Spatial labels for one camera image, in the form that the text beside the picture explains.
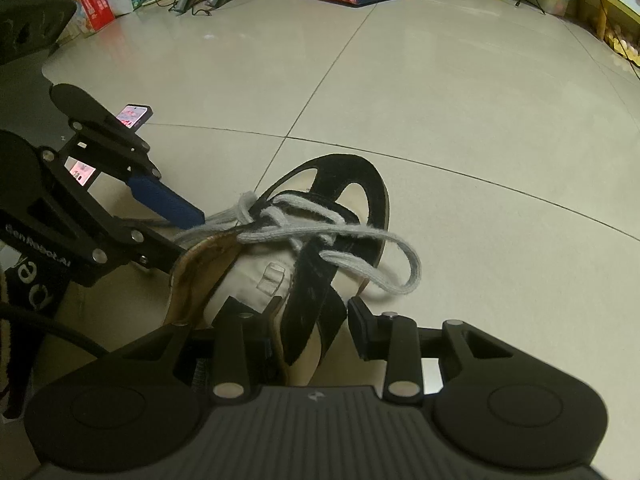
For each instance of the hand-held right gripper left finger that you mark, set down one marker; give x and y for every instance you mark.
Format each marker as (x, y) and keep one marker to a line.
(240, 327)

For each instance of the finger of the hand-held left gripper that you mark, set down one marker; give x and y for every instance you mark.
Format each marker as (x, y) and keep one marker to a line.
(140, 242)
(165, 200)

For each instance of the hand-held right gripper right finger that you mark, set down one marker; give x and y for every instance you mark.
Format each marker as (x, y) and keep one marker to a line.
(361, 330)

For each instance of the grey shoelace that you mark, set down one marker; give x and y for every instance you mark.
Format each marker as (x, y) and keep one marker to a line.
(325, 233)

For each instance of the black and beige shoe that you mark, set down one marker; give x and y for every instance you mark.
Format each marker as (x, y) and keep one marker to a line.
(350, 170)

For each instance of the black printed cloth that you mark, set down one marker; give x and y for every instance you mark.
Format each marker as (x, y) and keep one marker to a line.
(30, 290)

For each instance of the black smartphone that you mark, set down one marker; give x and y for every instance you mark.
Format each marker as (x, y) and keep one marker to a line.
(134, 114)

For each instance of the small red carton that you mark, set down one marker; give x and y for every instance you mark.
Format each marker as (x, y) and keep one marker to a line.
(97, 5)

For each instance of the egg tray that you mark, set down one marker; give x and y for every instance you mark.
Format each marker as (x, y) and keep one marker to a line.
(625, 42)

